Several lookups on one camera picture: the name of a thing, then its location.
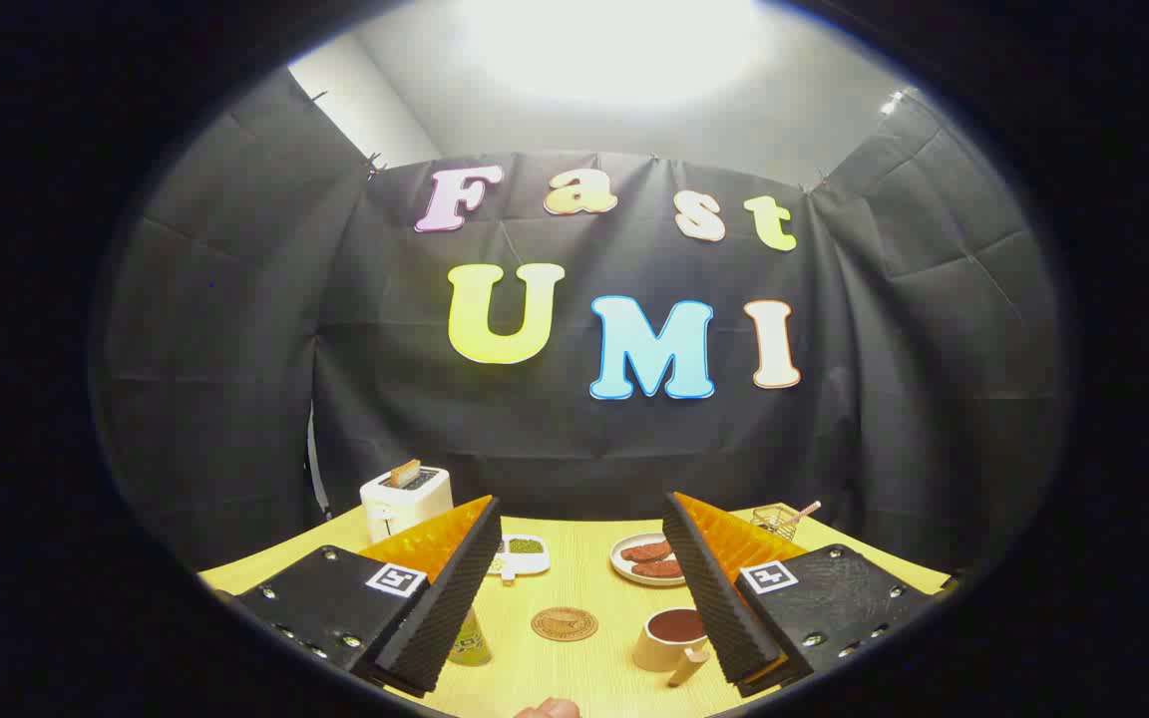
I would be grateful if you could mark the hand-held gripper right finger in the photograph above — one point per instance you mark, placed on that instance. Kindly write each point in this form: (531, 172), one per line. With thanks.
(724, 608)

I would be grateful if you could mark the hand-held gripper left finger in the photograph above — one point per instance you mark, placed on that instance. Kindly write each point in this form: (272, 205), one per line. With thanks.
(440, 608)

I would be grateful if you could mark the silver green juice bottle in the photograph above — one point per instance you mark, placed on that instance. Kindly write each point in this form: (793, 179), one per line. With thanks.
(473, 646)

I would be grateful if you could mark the round cork coaster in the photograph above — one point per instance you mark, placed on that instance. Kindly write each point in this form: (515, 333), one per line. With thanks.
(565, 624)

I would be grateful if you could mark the brown meat slice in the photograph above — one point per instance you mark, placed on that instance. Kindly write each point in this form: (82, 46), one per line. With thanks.
(659, 569)
(646, 550)

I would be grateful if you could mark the white divided bean dish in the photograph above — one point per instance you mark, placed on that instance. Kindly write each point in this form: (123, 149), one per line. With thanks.
(535, 566)

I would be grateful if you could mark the white oval plate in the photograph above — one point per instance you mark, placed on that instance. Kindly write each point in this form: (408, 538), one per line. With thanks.
(622, 566)

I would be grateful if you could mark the white toaster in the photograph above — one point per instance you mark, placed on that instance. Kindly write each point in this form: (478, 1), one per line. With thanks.
(405, 504)

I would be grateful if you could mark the pink stick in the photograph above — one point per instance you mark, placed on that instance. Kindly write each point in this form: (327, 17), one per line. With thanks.
(806, 511)

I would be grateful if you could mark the toast slice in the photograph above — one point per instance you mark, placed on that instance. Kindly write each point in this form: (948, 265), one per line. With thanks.
(405, 473)

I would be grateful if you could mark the light wooden table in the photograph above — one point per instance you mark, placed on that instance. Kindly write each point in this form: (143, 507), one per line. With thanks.
(579, 588)

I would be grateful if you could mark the black backdrop cloth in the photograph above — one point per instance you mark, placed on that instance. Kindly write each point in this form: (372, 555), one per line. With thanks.
(235, 349)

